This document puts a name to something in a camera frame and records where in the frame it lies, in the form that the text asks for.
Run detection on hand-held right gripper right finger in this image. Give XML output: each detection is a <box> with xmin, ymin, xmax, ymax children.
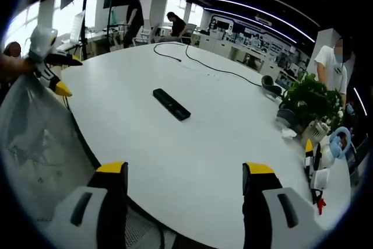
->
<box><xmin>242</xmin><ymin>161</ymin><xmax>328</xmax><ymax>249</ymax></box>

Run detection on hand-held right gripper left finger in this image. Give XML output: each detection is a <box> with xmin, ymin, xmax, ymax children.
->
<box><xmin>46</xmin><ymin>160</ymin><xmax>129</xmax><ymax>249</ymax></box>

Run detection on black remote control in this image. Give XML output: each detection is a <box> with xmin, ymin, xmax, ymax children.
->
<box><xmin>152</xmin><ymin>87</ymin><xmax>192</xmax><ymax>122</ymax></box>

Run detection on black mesh chair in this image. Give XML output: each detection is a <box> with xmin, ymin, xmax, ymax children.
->
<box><xmin>125</xmin><ymin>202</ymin><xmax>179</xmax><ymax>249</ymax></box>

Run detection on spare hand-held gripper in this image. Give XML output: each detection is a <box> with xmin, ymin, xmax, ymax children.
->
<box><xmin>304</xmin><ymin>139</ymin><xmax>332</xmax><ymax>205</ymax></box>

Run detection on white crumpled tissue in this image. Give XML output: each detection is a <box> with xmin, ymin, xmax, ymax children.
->
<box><xmin>280</xmin><ymin>127</ymin><xmax>298</xmax><ymax>140</ymax></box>

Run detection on white office chair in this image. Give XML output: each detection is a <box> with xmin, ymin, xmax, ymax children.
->
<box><xmin>132</xmin><ymin>25</ymin><xmax>159</xmax><ymax>47</ymax></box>
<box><xmin>180</xmin><ymin>23</ymin><xmax>198</xmax><ymax>45</ymax></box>

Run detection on grey padded object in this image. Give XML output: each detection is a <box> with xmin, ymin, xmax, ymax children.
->
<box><xmin>276</xmin><ymin>108</ymin><xmax>298</xmax><ymax>128</ymax></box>

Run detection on green potted plant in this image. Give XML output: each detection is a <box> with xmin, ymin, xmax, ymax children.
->
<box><xmin>280</xmin><ymin>71</ymin><xmax>345</xmax><ymax>134</ymax></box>

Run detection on grey headphones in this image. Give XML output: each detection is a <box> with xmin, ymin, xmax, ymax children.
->
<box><xmin>261</xmin><ymin>75</ymin><xmax>283</xmax><ymax>97</ymax></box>

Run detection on black cable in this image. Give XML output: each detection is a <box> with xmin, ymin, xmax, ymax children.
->
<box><xmin>153</xmin><ymin>41</ymin><xmax>263</xmax><ymax>87</ymax></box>

